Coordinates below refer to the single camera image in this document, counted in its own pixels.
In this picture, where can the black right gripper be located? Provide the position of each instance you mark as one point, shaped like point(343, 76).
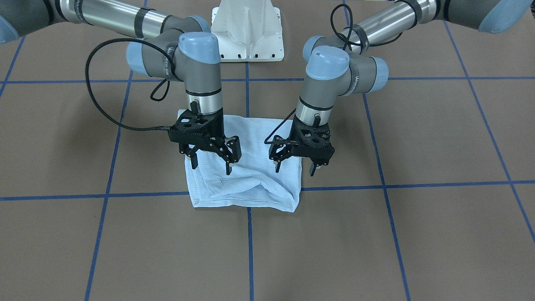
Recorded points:
point(217, 126)

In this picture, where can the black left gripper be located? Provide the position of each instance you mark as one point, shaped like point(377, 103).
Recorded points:
point(296, 132)

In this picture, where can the light blue striped shirt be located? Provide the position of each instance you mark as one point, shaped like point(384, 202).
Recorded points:
point(253, 181)

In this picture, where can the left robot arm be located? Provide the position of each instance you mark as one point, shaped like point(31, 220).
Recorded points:
point(340, 65)

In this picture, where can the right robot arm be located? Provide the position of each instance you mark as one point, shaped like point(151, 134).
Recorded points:
point(159, 45)

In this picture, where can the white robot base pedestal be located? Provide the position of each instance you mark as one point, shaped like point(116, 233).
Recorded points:
point(248, 31)

